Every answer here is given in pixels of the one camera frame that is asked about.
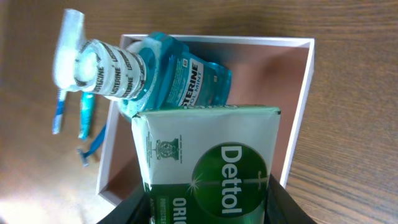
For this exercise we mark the blue Listerine mouthwash bottle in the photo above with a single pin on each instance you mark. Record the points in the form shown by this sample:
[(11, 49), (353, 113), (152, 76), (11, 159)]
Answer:
[(156, 72)]

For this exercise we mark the blue disposable razor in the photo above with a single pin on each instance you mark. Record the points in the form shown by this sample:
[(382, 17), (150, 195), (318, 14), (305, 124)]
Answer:
[(95, 144)]

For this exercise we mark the clear pump spray bottle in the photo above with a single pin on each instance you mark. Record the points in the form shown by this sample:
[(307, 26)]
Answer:
[(70, 40)]

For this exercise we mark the green white Dettol soap box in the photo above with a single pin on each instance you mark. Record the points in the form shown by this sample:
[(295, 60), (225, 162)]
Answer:
[(206, 165)]

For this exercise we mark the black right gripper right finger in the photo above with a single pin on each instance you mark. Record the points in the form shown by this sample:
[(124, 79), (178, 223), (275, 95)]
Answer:
[(281, 207)]

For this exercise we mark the blue white toothbrush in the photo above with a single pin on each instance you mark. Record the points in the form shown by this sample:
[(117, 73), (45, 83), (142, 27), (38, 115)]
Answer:
[(57, 119)]

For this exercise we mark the white cardboard box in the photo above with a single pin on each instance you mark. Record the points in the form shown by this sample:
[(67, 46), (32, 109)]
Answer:
[(273, 71)]

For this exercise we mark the teal toothpaste tube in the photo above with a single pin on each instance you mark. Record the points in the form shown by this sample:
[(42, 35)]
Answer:
[(87, 105)]

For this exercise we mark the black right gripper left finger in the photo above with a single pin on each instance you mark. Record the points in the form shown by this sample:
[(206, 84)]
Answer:
[(133, 210)]

